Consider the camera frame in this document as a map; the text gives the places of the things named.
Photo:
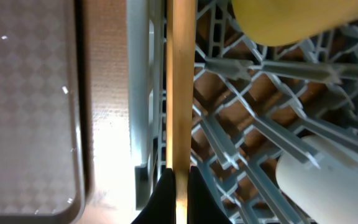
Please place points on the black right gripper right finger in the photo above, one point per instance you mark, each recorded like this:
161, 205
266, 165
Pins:
202, 208

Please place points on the wooden chopstick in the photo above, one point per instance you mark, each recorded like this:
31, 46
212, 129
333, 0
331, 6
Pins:
180, 59

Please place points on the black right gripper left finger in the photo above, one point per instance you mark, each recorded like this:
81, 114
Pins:
161, 206

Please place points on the small white cup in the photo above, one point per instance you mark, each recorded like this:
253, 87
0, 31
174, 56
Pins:
328, 192

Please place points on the dark brown serving tray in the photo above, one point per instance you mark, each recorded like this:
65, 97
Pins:
41, 167

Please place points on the yellow plate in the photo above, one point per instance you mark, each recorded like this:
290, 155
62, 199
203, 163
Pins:
281, 22

